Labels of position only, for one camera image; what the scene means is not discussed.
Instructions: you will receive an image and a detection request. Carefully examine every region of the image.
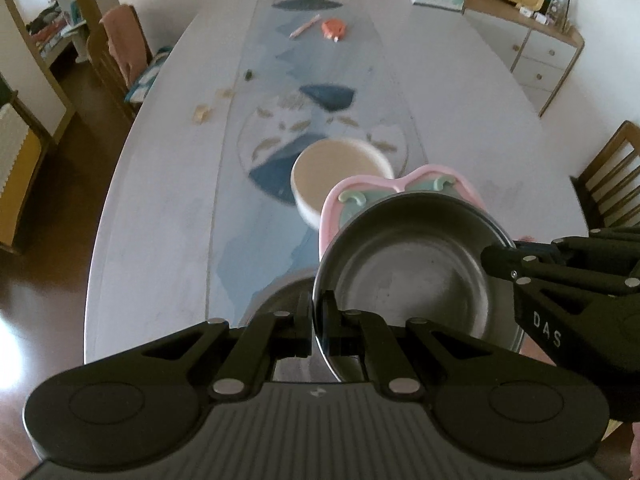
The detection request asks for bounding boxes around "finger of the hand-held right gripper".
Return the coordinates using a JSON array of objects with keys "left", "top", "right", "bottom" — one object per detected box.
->
[
  {"left": 515, "top": 227, "right": 640, "bottom": 273},
  {"left": 479, "top": 243, "right": 640, "bottom": 302}
]

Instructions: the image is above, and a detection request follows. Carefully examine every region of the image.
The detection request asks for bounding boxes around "silver round plate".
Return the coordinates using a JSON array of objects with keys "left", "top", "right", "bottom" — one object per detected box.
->
[{"left": 240, "top": 277, "right": 321, "bottom": 332}]

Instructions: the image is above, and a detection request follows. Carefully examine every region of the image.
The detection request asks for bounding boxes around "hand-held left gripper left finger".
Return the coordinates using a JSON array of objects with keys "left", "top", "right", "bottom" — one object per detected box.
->
[{"left": 141, "top": 290, "right": 316, "bottom": 402}]

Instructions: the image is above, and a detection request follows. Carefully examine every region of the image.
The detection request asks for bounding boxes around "large stainless steel bowl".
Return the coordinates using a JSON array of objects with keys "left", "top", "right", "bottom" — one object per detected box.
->
[{"left": 311, "top": 194, "right": 527, "bottom": 386}]

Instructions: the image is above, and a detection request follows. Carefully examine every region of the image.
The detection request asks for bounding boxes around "cream round bowl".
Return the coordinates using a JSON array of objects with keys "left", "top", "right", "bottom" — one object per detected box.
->
[{"left": 290, "top": 137, "right": 396, "bottom": 233}]

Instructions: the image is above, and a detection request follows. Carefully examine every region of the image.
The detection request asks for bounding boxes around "wooden slatted chair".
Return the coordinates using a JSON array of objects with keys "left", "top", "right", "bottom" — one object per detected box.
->
[{"left": 570, "top": 120, "right": 640, "bottom": 235}]

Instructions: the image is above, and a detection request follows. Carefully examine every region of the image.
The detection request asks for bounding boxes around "pink rabbit-shaped plate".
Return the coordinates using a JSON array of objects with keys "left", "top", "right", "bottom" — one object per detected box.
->
[{"left": 317, "top": 162, "right": 556, "bottom": 368}]

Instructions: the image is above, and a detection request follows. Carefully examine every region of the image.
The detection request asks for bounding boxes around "white drawer cabinet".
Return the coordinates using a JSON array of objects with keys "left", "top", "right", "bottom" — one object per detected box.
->
[{"left": 462, "top": 0, "right": 586, "bottom": 118}]

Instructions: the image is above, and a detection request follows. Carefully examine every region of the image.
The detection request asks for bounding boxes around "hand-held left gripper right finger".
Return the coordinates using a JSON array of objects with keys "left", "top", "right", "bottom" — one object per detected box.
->
[{"left": 319, "top": 290, "right": 502, "bottom": 402}]

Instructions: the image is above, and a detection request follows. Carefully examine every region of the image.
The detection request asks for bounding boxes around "pink pen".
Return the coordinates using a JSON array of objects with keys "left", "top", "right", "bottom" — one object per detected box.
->
[{"left": 288, "top": 13, "right": 321, "bottom": 39}]

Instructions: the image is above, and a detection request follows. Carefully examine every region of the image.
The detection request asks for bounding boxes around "orange round object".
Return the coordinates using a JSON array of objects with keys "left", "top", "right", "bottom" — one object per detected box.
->
[{"left": 321, "top": 18, "right": 349, "bottom": 44}]

